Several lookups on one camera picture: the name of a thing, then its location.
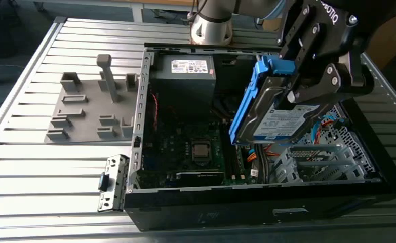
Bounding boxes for black cable bundle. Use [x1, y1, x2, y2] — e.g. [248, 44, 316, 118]
[254, 144, 272, 183]
[210, 95, 242, 119]

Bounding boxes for grey power supply unit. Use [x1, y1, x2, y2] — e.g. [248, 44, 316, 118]
[149, 54, 218, 117]

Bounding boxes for wooden desk white legs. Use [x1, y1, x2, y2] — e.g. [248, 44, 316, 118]
[129, 0, 286, 32]

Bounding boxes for black graphics card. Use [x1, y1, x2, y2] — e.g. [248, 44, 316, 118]
[174, 171, 225, 187]

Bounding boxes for grey parts rack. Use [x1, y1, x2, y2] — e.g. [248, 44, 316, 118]
[42, 54, 141, 145]

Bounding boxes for orange power wire bundle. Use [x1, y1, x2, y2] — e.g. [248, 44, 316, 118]
[246, 144, 281, 163]

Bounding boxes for black waste bin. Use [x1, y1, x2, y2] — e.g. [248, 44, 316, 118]
[0, 15, 20, 59]

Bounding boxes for dark green motherboard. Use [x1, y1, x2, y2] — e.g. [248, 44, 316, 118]
[140, 118, 262, 188]

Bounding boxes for black PC case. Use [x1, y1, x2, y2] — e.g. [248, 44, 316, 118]
[122, 42, 396, 232]

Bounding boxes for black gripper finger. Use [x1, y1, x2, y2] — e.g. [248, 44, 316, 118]
[277, 0, 320, 79]
[277, 63, 374, 110]

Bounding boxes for grey expansion slot bracket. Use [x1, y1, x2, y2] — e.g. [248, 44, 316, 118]
[96, 153, 130, 213]

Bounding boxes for thin red wire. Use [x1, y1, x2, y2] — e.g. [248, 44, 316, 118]
[150, 92, 160, 130]

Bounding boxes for grey metal disk bay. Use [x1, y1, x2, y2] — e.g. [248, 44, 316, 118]
[273, 143, 368, 183]

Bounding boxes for green RAM stick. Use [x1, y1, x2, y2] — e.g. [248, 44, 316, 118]
[230, 144, 246, 181]

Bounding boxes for hard disk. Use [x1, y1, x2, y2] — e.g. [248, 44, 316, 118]
[228, 54, 340, 146]

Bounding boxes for orange power wire black connector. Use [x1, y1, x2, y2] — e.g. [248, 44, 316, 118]
[320, 120, 346, 131]

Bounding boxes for CPU socket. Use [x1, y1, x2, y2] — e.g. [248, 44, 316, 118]
[189, 141, 214, 165]

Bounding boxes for blue data wire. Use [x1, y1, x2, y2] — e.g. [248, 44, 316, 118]
[314, 113, 346, 145]

